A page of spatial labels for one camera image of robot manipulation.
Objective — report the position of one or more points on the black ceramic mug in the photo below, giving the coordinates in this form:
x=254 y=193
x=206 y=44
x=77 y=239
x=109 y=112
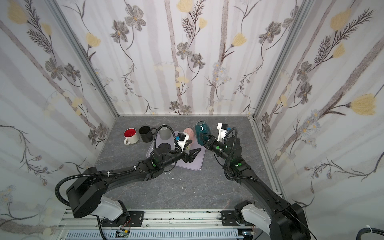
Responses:
x=147 y=133

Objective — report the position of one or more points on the pink ceramic mug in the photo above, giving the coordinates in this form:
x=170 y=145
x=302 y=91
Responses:
x=190 y=132

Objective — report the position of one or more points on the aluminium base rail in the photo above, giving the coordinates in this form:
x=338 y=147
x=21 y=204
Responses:
x=186 y=220

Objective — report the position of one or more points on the cream mug red inside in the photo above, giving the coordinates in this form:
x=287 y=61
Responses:
x=131 y=136

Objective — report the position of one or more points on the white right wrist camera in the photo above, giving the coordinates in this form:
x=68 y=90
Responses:
x=223 y=130

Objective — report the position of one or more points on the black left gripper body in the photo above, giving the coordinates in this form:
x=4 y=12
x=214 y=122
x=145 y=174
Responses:
x=185 y=154

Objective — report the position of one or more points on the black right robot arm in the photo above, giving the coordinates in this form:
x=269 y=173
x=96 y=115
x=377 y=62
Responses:
x=236 y=169

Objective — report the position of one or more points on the grey ceramic mug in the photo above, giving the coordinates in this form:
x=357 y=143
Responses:
x=165 y=133

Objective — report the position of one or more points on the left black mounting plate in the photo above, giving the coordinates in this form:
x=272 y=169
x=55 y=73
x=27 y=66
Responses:
x=135 y=219

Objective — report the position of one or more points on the black mounting plate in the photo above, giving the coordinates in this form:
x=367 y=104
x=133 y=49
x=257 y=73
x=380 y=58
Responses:
x=229 y=218
x=135 y=219

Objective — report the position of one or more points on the dark green ceramic mug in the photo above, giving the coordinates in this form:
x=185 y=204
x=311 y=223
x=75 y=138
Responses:
x=203 y=132

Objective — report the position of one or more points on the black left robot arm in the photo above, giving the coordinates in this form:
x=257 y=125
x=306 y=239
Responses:
x=86 y=194

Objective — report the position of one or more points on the white slotted cable duct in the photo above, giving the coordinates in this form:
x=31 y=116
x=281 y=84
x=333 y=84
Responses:
x=207 y=234

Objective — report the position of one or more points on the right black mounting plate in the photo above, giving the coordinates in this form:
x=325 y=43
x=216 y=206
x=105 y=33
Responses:
x=229 y=218

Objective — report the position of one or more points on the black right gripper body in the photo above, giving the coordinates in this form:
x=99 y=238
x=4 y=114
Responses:
x=210 y=140

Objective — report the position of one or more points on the lavender plastic tray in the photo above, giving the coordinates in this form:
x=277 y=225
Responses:
x=198 y=161

